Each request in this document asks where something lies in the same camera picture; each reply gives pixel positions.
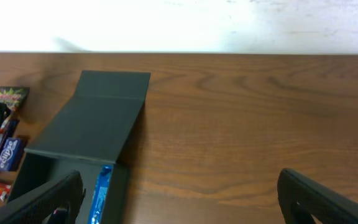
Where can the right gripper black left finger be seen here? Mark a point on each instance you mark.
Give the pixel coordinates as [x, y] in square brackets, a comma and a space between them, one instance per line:
[35, 206]

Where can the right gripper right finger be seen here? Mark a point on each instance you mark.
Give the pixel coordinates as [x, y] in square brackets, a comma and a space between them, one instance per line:
[303, 200]

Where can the Haribo candy bag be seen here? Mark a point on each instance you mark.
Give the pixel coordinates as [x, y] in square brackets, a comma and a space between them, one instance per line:
[13, 96]

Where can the long blue cookie pack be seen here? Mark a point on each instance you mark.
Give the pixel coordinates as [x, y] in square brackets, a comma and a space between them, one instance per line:
[99, 195]

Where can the dark green lidded box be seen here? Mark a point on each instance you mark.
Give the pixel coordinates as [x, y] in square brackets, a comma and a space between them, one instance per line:
[90, 131]

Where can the blue Eclipse mint tin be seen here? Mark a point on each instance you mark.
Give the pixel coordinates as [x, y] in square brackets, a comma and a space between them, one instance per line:
[11, 154]

